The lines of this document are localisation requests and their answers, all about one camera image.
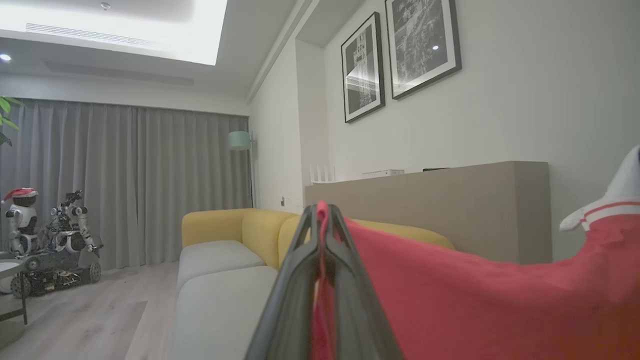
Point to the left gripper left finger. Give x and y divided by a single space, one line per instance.
290 310

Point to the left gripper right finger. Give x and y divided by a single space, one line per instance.
355 320

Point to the red garment with white stripes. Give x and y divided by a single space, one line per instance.
475 300

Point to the grey sofa seat cushion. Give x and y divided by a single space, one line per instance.
215 257
220 310

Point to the narrow yellow sofa backrest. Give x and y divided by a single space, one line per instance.
265 235

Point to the yellow sofa end backrest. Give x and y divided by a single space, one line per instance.
210 227

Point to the white router with antennas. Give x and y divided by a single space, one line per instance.
322 177

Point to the wooden beige cabinet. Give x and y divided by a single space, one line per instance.
450 210

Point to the flat black device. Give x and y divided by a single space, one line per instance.
435 169

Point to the grey curtain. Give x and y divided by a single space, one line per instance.
150 185

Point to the white and black humanoid robot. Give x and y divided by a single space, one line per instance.
72 225

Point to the small black framed picture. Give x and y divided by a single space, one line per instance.
362 70

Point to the white robot with santa hat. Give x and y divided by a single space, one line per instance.
22 220

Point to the coffee table with dark legs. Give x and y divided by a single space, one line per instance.
10 270

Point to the large black framed picture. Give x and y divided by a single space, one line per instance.
422 45

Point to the ceiling air vent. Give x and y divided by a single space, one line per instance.
90 36

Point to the green plant leaves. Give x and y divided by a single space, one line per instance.
6 122

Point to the ceiling sprinkler head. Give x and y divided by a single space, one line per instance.
105 6

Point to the ceiling spot light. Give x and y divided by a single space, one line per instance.
5 57

